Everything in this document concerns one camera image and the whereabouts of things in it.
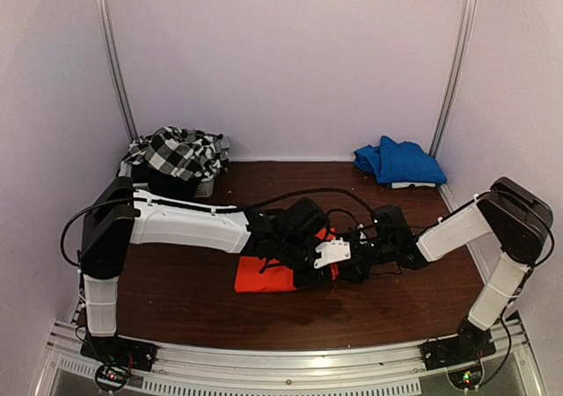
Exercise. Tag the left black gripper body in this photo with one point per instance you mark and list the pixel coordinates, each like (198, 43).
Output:
(295, 253)

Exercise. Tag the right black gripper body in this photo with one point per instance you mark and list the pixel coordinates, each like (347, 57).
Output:
(364, 258)

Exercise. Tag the orange t-shirt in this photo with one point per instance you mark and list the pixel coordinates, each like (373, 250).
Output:
(269, 266)

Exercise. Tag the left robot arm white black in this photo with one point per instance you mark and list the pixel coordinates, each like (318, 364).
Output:
(124, 215)

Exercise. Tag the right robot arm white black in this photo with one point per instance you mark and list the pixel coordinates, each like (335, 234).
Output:
(520, 222)

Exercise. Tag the white plastic laundry basket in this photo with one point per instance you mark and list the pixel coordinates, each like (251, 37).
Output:
(204, 190)

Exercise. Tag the black white checkered cloth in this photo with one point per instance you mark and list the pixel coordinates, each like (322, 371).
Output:
(180, 153)

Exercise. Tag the black garment hanging from basket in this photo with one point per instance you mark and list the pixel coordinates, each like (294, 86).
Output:
(166, 185)

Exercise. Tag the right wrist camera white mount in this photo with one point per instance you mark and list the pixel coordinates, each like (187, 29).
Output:
(359, 233)

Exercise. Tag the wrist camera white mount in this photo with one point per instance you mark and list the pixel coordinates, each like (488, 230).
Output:
(331, 252)
(359, 233)

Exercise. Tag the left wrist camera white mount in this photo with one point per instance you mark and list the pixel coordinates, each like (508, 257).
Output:
(331, 252)

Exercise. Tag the front aluminium rail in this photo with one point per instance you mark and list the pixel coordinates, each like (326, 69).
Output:
(396, 369)

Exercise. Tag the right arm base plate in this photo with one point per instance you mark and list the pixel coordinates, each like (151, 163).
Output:
(457, 347)

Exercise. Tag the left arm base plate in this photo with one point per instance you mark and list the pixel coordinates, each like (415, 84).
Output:
(117, 351)

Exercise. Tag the right aluminium frame post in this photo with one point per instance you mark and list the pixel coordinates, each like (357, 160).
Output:
(464, 33)

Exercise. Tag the aluminium frame post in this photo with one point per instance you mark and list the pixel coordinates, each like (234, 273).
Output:
(114, 66)
(464, 33)

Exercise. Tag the left aluminium frame post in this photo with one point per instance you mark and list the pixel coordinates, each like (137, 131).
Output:
(114, 66)

